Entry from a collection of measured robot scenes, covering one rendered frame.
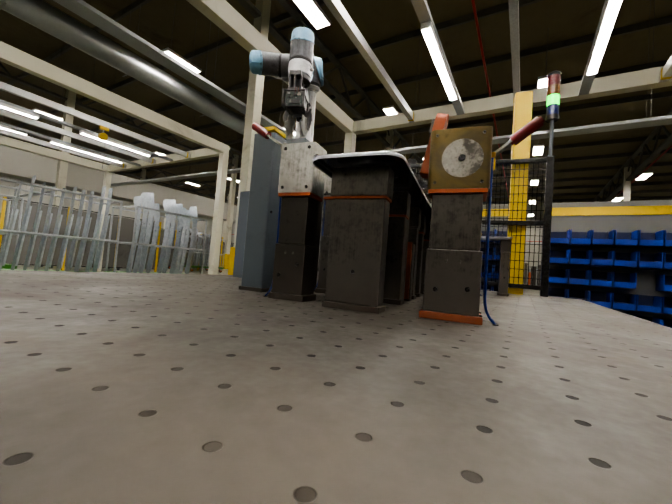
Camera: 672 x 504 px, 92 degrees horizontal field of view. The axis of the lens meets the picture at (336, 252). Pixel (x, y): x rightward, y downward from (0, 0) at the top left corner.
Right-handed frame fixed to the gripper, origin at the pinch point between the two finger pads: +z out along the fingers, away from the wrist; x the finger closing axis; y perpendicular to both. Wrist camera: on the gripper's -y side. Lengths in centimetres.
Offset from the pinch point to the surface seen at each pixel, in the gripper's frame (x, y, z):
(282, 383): 24, 79, 48
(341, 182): 20.9, 36.2, 22.4
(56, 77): -478, -318, -215
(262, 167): -4.2, 16.2, 13.8
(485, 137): 47, 40, 14
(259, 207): -4.0, 16.2, 25.0
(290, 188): 8.3, 29.7, 22.5
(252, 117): -338, -718, -345
